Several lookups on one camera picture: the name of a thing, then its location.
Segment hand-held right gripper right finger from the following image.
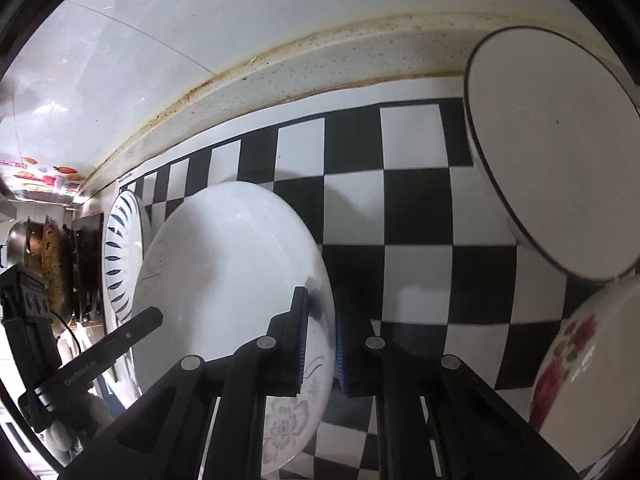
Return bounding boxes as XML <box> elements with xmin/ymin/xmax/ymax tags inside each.
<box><xmin>334</xmin><ymin>285</ymin><xmax>581</xmax><ymax>480</ymax></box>

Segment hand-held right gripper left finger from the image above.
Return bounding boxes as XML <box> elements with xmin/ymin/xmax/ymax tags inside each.
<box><xmin>57</xmin><ymin>286</ymin><xmax>313</xmax><ymax>480</ymax></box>

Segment colourful wall stickers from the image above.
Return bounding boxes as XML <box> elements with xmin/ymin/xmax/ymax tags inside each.
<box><xmin>0</xmin><ymin>157</ymin><xmax>83</xmax><ymax>202</ymax></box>

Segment black and white checkered mat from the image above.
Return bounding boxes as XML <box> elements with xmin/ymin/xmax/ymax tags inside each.
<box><xmin>117</xmin><ymin>75</ymin><xmax>601</xmax><ymax>480</ymax></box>

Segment white plate grey floral print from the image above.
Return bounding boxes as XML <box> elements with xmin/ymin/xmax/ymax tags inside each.
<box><xmin>131</xmin><ymin>181</ymin><xmax>337</xmax><ymax>478</ymax></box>

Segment brown stained wok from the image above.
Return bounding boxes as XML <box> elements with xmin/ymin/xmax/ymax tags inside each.
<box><xmin>29</xmin><ymin>215</ymin><xmax>77</xmax><ymax>337</ymax></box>

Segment steel pot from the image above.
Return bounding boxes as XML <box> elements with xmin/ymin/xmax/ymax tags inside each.
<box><xmin>4</xmin><ymin>217</ymin><xmax>38</xmax><ymax>272</ymax></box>

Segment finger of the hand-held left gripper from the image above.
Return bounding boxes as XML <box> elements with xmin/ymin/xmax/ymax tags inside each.
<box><xmin>102</xmin><ymin>307</ymin><xmax>165</xmax><ymax>362</ymax></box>

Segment black pan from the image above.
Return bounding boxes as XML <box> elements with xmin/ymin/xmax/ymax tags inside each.
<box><xmin>70</xmin><ymin>212</ymin><xmax>107</xmax><ymax>322</ymax></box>

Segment white bowl dark rim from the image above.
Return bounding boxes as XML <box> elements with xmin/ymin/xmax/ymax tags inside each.
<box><xmin>462</xmin><ymin>25</ymin><xmax>640</xmax><ymax>282</ymax></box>

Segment white plate red flowers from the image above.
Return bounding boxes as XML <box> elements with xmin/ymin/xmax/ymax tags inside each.
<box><xmin>529</xmin><ymin>272</ymin><xmax>640</xmax><ymax>476</ymax></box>

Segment white plate blue leaf pattern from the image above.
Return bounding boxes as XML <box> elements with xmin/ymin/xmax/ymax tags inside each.
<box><xmin>102</xmin><ymin>190</ymin><xmax>154</xmax><ymax>342</ymax></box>

